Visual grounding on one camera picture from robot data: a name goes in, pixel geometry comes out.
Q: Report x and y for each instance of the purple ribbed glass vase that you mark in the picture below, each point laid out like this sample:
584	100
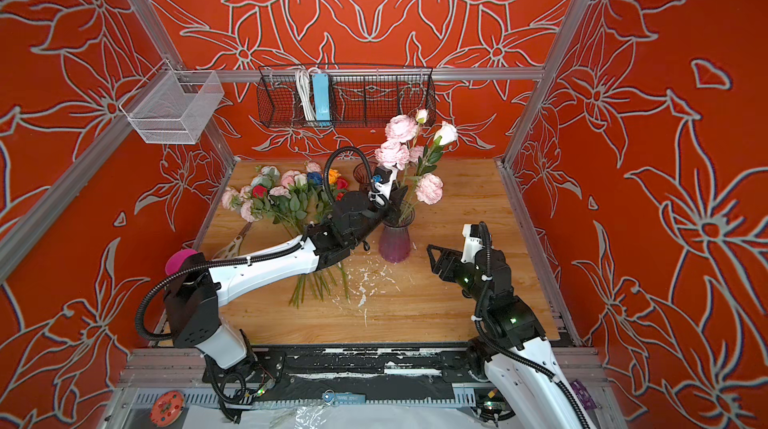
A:
395	241

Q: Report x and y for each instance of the blue rose stem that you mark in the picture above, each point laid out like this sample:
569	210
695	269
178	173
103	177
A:
315	178

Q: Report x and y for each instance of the pink double rose stem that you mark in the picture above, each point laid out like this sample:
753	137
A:
390	153

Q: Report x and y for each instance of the brown ribbed glass vase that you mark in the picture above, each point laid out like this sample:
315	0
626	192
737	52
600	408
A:
363	174

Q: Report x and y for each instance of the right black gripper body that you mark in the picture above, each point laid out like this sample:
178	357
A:
466	275

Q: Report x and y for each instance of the purple candy bag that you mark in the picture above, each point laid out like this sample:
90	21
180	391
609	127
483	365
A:
584	396

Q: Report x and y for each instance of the pink rose bunch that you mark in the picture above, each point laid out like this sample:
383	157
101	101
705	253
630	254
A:
289	201

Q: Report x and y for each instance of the clear plastic wall bin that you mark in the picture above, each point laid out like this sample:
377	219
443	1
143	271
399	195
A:
170	106

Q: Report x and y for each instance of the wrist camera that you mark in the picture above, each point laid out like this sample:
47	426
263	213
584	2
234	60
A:
473	242
382	182

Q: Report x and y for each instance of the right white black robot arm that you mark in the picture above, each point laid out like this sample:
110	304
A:
512	350

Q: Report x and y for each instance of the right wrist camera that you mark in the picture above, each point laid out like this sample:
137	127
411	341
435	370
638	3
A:
473	242

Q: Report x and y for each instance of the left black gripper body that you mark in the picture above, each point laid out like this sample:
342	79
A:
374	215

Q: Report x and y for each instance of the black wire wall basket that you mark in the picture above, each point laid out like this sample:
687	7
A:
361	96

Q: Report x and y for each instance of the red rose stem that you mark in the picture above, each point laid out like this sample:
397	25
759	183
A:
341	187

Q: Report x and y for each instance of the light blue box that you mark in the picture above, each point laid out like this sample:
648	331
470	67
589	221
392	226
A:
321	93

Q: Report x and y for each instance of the white pink rose stem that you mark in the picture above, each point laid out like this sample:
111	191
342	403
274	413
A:
419	174

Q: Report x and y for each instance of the pink plastic cup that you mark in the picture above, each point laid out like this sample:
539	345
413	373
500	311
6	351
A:
180	260

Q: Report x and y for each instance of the orange rose stem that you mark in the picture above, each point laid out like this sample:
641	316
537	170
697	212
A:
332	176

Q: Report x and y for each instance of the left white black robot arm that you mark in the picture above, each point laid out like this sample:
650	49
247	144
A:
184	307

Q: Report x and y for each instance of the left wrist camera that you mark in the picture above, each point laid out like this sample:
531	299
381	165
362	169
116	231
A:
382	182

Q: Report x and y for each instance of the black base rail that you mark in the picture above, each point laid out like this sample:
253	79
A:
390	372

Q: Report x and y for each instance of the beige handled scissors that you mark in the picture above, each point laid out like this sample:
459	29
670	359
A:
233	248

